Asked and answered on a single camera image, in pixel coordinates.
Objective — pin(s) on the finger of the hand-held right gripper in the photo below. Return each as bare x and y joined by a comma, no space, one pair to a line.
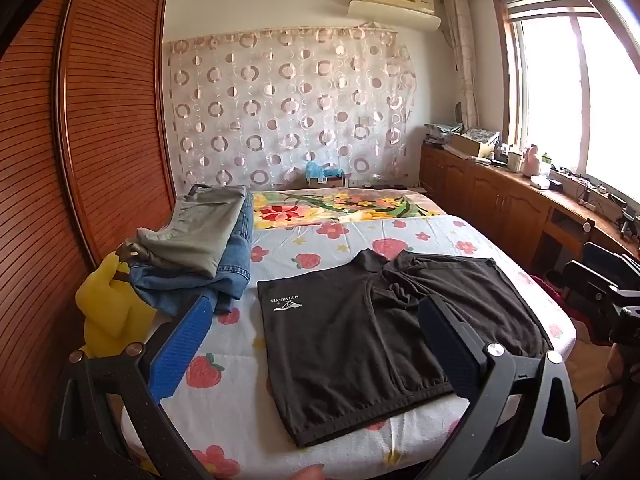
607,257
590,280

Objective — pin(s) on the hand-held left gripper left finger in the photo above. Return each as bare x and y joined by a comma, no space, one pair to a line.
179,352

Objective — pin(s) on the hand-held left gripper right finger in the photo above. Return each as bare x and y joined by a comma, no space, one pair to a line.
447,350

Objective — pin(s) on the black pants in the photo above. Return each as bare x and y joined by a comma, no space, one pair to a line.
345,350

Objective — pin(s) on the grey-green folded pants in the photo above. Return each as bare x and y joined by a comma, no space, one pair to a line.
200,230

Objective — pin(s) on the small black tripod gadget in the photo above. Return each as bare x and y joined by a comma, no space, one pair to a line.
629,220

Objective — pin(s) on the red knit cloth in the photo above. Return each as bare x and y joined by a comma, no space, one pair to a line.
547,292

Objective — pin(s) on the strawberry print bed sheet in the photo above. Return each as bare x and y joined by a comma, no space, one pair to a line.
235,360

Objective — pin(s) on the yellow garment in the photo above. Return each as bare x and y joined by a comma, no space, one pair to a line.
110,310

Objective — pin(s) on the small black box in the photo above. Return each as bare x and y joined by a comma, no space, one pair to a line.
555,185

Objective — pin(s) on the white tissue pack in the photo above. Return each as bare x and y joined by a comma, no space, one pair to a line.
539,181

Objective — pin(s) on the blue jeans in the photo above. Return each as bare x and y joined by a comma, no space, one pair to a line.
235,265

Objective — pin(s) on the pink bottle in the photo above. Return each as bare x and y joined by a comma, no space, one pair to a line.
531,160

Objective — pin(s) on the long wooden cabinet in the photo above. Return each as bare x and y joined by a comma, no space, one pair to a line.
490,200

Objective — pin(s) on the flat black device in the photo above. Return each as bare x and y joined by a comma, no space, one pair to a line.
387,186

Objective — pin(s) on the open cardboard box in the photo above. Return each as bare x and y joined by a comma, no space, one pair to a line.
472,145

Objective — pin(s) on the window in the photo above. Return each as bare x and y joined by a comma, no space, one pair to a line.
570,85

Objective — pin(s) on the floral pillow cover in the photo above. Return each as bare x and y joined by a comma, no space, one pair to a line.
320,207

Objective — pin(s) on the blue bag on box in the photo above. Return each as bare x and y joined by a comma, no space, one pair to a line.
322,175

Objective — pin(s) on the beige window curtain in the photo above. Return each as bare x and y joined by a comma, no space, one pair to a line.
462,50

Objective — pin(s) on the circle pattern sheer curtain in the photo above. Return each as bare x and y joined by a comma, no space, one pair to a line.
290,110

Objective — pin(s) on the wall air conditioner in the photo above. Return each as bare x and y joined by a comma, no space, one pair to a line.
395,2

